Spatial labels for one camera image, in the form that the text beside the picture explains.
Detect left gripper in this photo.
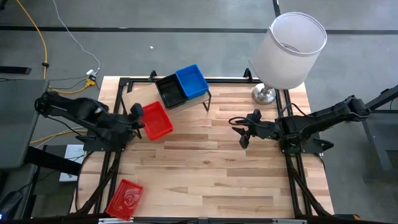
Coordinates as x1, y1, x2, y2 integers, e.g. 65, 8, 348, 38
118, 114, 147, 140

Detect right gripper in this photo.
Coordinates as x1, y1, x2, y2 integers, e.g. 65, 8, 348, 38
231, 121, 281, 150

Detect red plastic basket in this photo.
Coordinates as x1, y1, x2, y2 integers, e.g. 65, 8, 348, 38
141, 101, 175, 142
106, 179, 144, 222

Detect black plastic basket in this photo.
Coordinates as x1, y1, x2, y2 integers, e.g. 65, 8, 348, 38
154, 73, 189, 109
164, 98, 190, 110

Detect blue plastic basket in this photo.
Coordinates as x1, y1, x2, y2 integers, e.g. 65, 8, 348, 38
175, 64, 210, 100
186, 86, 210, 101

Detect wooden shelf black metal legs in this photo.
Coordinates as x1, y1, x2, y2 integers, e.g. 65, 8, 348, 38
120, 76, 213, 130

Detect white paper sheet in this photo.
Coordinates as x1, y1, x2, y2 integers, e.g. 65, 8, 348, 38
58, 144, 87, 183

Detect silver table lamp white shade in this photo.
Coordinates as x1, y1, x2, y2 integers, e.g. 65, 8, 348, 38
250, 11, 328, 106

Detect black side table leg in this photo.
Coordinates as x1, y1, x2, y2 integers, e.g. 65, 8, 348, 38
24, 146, 83, 177

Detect grey side table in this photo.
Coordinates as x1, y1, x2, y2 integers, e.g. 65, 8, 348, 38
0, 78, 50, 170

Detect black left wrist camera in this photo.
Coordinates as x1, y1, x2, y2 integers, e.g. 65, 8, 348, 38
129, 103, 145, 121

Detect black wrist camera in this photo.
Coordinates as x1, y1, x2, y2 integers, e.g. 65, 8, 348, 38
129, 103, 145, 121
250, 108, 262, 124

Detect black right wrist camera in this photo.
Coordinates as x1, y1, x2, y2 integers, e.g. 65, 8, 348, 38
250, 108, 262, 124

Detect black metal table frame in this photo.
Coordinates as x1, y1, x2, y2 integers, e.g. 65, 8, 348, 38
70, 68, 335, 219

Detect yellow cable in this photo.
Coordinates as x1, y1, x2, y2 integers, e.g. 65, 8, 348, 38
30, 128, 90, 145
15, 0, 49, 80

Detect white cable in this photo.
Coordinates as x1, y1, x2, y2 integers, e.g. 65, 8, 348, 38
52, 0, 102, 74

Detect dark metal desk frame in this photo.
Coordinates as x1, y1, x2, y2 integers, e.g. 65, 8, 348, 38
362, 84, 398, 180

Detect black strap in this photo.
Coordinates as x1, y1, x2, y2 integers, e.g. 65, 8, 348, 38
0, 65, 32, 75

